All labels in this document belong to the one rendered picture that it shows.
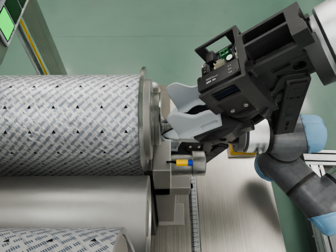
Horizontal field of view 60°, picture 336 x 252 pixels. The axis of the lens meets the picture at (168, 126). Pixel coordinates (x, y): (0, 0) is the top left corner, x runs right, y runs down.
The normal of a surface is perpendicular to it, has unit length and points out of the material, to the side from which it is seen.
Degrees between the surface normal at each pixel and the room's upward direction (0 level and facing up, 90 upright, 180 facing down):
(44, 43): 90
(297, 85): 90
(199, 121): 90
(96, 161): 94
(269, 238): 0
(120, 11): 0
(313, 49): 54
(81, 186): 28
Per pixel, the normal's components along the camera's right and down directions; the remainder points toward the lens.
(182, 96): -0.04, 0.80
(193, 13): 0.00, -0.55
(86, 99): 0.00, -0.33
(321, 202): -0.41, -0.25
